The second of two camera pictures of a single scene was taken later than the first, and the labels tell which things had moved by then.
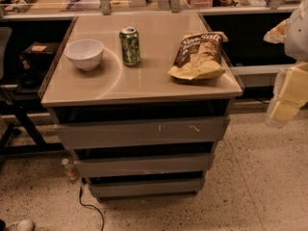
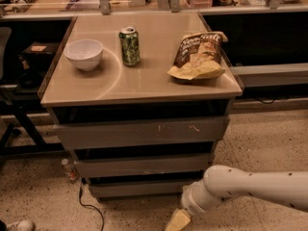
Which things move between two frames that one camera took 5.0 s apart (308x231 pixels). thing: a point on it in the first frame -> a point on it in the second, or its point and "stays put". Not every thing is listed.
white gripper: x=297 y=36 -> x=188 y=204
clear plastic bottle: x=69 y=170 stays put
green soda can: x=130 y=45 stays put
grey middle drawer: x=179 y=164 stays put
